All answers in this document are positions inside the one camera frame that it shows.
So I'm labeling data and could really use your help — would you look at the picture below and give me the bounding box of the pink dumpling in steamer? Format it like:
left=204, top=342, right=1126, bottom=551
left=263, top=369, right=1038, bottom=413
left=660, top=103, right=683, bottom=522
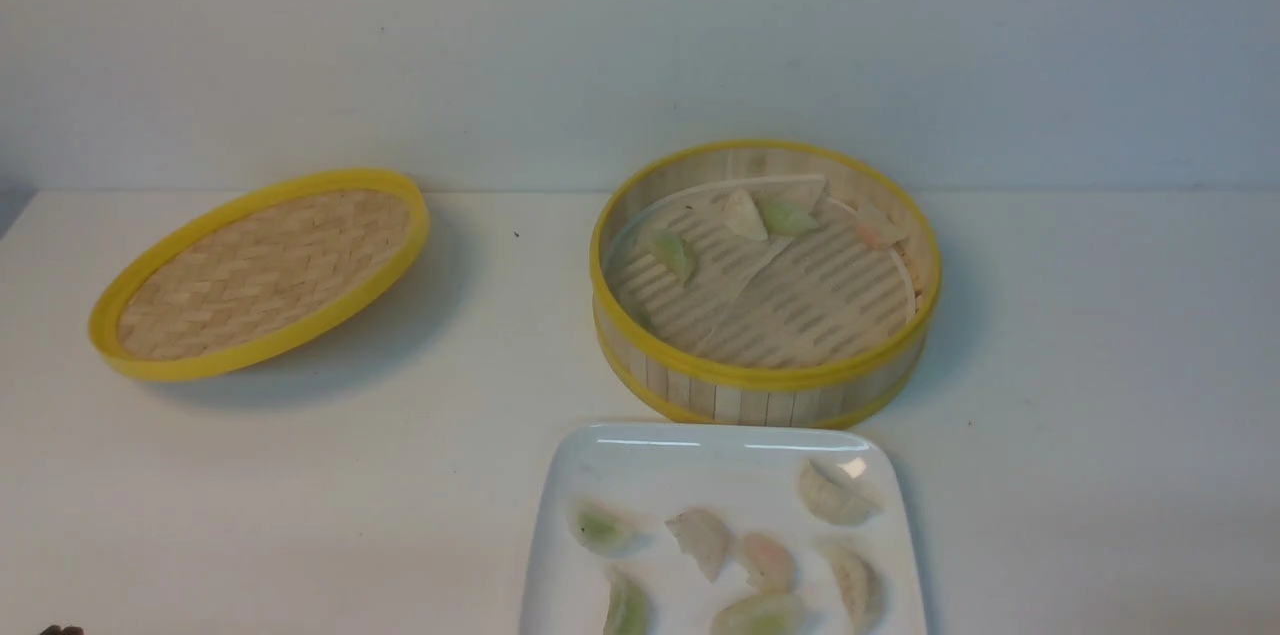
left=854, top=202, right=910, bottom=248

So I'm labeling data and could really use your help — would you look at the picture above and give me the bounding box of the white dumpling plate centre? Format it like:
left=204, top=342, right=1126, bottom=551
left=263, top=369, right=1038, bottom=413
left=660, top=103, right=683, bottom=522
left=666, top=507, right=735, bottom=583

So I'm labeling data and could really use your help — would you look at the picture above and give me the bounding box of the white steamer liner paper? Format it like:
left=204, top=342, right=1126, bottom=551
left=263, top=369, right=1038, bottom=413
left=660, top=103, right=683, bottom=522
left=602, top=174, right=918, bottom=370

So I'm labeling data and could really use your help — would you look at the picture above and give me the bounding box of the white dumpling in steamer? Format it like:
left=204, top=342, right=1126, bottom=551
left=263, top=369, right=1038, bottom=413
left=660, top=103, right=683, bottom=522
left=721, top=189, right=769, bottom=242

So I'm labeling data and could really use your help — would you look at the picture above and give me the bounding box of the green dumpling plate bottom centre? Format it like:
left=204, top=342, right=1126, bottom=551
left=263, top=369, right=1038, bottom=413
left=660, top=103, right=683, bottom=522
left=710, top=591, right=808, bottom=634

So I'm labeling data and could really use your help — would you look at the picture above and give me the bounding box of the white dumpling plate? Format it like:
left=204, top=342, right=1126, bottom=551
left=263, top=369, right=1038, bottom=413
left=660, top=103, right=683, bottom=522
left=666, top=507, right=735, bottom=583
left=818, top=540, right=884, bottom=634
left=796, top=460, right=882, bottom=527

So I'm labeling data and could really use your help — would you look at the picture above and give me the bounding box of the white square plate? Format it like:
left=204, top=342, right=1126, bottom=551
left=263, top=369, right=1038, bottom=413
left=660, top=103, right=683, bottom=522
left=518, top=424, right=929, bottom=634

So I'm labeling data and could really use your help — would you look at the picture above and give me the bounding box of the yellow rimmed bamboo steamer basket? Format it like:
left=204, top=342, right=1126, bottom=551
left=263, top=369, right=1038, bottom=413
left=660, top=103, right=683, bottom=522
left=589, top=140, right=942, bottom=429

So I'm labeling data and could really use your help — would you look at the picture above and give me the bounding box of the green dumpling plate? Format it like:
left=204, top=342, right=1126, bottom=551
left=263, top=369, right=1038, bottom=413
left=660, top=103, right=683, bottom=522
left=710, top=591, right=808, bottom=634
left=602, top=568, right=650, bottom=635
left=568, top=501, right=641, bottom=559

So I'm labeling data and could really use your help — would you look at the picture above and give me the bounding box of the white dumpling plate top right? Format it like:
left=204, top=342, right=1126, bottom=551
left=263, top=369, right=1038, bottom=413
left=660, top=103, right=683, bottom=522
left=796, top=460, right=882, bottom=527

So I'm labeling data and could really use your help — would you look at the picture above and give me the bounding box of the green dumpling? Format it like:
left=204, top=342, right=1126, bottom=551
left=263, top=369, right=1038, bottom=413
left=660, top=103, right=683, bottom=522
left=758, top=198, right=820, bottom=237
left=646, top=228, right=698, bottom=287

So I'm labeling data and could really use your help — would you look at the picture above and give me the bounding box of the green dumpling plate bottom left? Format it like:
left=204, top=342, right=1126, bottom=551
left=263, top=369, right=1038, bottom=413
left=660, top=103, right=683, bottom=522
left=602, top=568, right=650, bottom=635

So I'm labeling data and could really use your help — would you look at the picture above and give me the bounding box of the yellow rimmed bamboo steamer lid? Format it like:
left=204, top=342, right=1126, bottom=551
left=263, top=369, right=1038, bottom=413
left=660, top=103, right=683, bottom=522
left=87, top=166, right=431, bottom=383

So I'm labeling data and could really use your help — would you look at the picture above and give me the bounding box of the pink dumpling on plate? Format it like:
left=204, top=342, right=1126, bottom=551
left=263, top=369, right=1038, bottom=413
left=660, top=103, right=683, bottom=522
left=735, top=533, right=796, bottom=593

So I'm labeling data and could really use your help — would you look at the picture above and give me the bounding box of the dark object bottom left corner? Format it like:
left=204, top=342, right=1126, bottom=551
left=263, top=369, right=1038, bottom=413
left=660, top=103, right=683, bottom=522
left=40, top=625, right=84, bottom=635

